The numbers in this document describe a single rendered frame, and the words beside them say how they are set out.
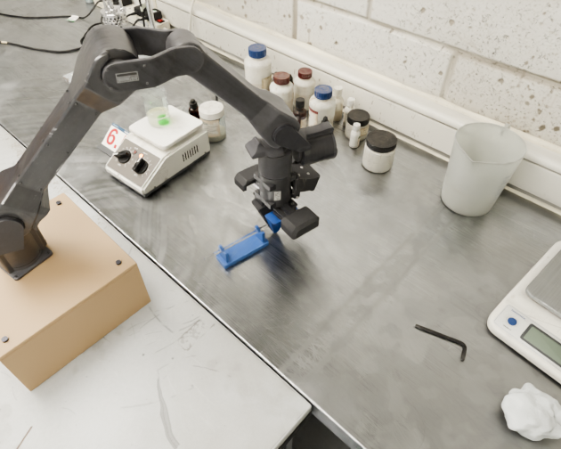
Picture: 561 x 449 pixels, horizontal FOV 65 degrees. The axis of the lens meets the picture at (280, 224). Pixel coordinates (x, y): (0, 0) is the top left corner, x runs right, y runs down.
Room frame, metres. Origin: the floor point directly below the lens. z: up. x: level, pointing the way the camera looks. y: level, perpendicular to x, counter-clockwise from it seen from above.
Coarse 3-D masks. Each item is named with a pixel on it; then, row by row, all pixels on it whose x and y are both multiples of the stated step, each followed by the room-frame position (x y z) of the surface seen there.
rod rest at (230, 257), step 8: (256, 224) 0.57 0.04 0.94; (248, 240) 0.56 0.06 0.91; (256, 240) 0.56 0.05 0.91; (264, 240) 0.55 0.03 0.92; (232, 248) 0.54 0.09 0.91; (240, 248) 0.54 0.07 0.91; (248, 248) 0.54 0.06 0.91; (256, 248) 0.54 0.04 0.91; (216, 256) 0.52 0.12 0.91; (224, 256) 0.50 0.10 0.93; (232, 256) 0.52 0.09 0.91; (240, 256) 0.52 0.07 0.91; (248, 256) 0.52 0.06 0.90; (224, 264) 0.50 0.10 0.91; (232, 264) 0.50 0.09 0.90
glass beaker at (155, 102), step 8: (152, 88) 0.86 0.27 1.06; (160, 88) 0.86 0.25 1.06; (144, 96) 0.84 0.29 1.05; (152, 96) 0.85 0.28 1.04; (160, 96) 0.82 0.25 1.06; (144, 104) 0.82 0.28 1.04; (152, 104) 0.81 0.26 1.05; (160, 104) 0.81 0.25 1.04; (152, 112) 0.81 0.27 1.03; (160, 112) 0.81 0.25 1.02; (168, 112) 0.83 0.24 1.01; (152, 120) 0.81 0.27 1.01; (160, 120) 0.81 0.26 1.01; (168, 120) 0.82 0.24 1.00
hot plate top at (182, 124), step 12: (144, 120) 0.84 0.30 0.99; (180, 120) 0.84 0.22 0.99; (192, 120) 0.84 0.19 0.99; (132, 132) 0.80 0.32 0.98; (144, 132) 0.79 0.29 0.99; (156, 132) 0.79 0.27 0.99; (168, 132) 0.79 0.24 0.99; (180, 132) 0.79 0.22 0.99; (192, 132) 0.80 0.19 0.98; (156, 144) 0.75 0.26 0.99; (168, 144) 0.75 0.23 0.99
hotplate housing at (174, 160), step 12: (204, 132) 0.83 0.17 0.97; (120, 144) 0.79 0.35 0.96; (144, 144) 0.78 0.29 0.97; (180, 144) 0.77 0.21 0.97; (192, 144) 0.79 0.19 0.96; (204, 144) 0.82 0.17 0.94; (168, 156) 0.74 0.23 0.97; (180, 156) 0.76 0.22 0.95; (192, 156) 0.79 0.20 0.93; (204, 156) 0.82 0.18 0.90; (108, 168) 0.75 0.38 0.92; (156, 168) 0.72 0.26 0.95; (168, 168) 0.73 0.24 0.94; (180, 168) 0.76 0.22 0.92; (120, 180) 0.73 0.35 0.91; (156, 180) 0.70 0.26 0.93; (168, 180) 0.73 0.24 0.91; (144, 192) 0.68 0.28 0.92
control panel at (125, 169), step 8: (128, 144) 0.79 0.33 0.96; (136, 144) 0.78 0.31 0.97; (136, 152) 0.76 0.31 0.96; (144, 152) 0.76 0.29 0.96; (112, 160) 0.76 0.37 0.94; (128, 160) 0.75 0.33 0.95; (136, 160) 0.74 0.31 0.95; (152, 160) 0.73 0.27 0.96; (112, 168) 0.74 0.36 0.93; (120, 168) 0.74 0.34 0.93; (128, 168) 0.73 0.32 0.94; (152, 168) 0.71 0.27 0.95; (128, 176) 0.71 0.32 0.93; (136, 176) 0.71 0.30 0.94; (144, 176) 0.70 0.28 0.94
